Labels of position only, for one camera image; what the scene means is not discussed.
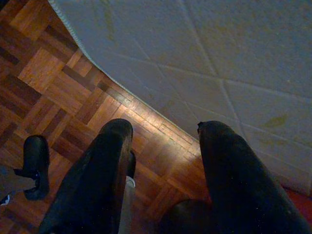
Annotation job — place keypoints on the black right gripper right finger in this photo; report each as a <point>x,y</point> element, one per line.
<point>243,185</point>

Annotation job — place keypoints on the silver robot right leg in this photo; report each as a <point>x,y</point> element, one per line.
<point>128,209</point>

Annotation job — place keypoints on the grey rug with diamond lines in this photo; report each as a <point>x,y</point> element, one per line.
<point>195,48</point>

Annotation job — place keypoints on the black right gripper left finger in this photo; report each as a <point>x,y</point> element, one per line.
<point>97,175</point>

